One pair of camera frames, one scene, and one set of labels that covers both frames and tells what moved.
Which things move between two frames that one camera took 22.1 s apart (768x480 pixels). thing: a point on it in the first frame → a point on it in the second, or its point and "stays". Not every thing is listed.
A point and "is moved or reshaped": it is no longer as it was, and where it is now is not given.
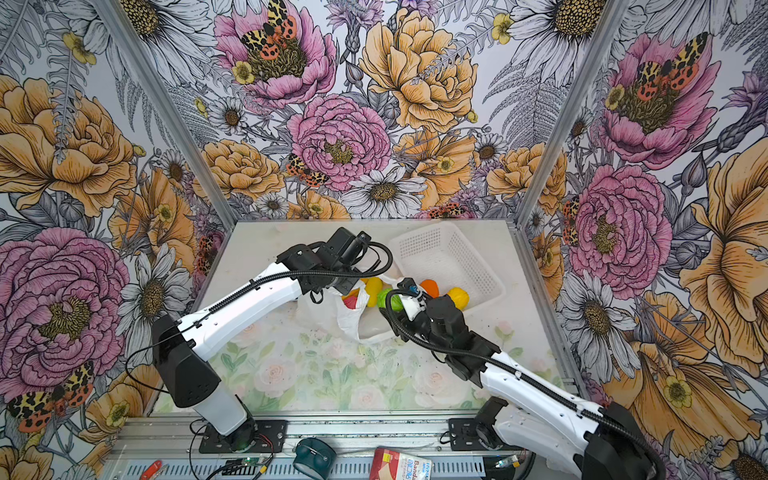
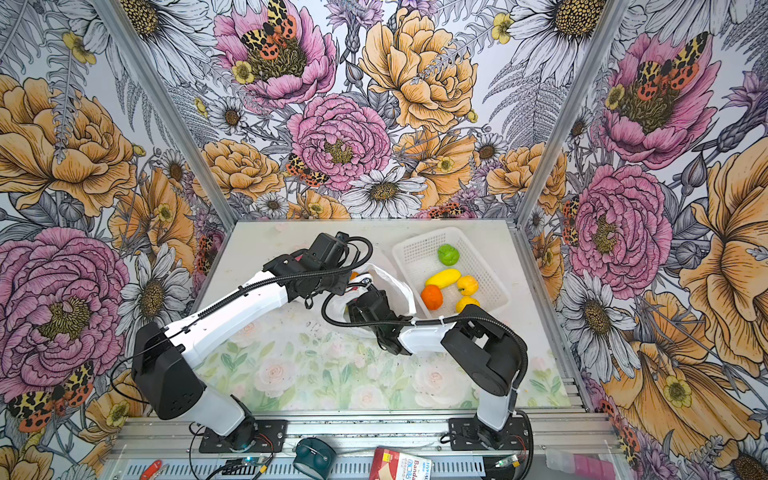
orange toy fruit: (431, 287) stays
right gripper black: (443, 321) → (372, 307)
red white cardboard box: (392, 465) stays
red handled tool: (152, 470) stays
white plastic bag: (329, 313) is moved or reshaped
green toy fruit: (396, 302) → (448, 254)
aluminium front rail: (168, 448) stays
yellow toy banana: (373, 286) is moved or reshaped
